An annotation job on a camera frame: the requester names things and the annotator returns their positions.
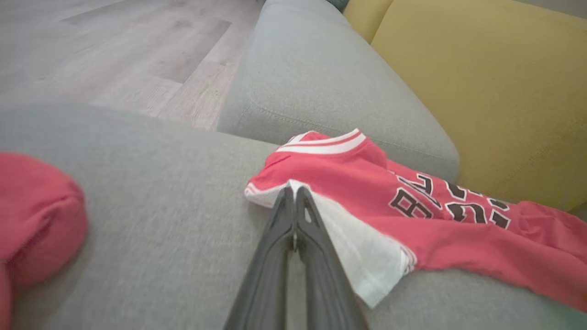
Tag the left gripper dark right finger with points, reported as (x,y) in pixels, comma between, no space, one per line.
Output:
(321,284)

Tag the red jersey with black lettering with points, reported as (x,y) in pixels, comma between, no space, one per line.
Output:
(367,192)

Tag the grey sofa cushion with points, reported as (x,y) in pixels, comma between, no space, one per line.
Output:
(321,68)

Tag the red shorts with white trim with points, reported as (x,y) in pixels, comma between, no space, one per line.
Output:
(32,211)

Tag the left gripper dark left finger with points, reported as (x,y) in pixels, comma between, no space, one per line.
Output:
(266,284)

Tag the yellow sofa cushion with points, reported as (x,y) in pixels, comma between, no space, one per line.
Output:
(495,91)

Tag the grey sofa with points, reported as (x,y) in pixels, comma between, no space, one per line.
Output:
(160,206)

